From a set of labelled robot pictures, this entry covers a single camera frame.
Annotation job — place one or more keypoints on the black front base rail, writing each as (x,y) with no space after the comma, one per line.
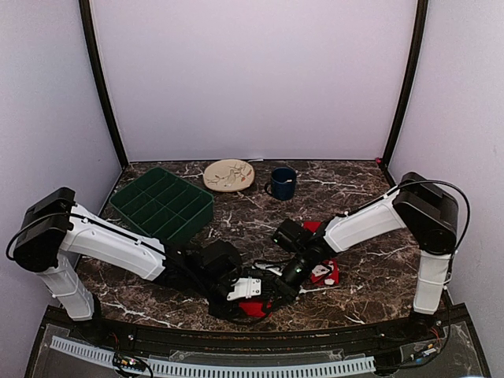
(383,339)

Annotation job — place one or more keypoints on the white slotted cable duct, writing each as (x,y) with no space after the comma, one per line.
(155,367)

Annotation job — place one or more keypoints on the beige floral ceramic plate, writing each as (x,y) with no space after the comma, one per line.
(229,175)

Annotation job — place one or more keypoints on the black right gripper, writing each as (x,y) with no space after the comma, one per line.
(283,288)

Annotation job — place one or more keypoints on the green divided plastic tray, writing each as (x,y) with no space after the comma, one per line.
(164,206)

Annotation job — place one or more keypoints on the black frame post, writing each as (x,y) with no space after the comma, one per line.
(408,80)
(100,81)

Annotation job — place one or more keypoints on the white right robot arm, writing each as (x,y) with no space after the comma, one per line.
(419,205)

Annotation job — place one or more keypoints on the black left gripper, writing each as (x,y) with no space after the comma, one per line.
(225,311)

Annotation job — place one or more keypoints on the black right frame post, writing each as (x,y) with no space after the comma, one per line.
(408,80)

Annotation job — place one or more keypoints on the black left frame post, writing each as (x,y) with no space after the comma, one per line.
(100,81)

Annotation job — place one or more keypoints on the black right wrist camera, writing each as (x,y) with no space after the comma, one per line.
(291,236)

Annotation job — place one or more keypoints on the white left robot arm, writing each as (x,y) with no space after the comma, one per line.
(57,226)

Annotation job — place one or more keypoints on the dark blue mug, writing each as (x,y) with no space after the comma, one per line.
(282,183)

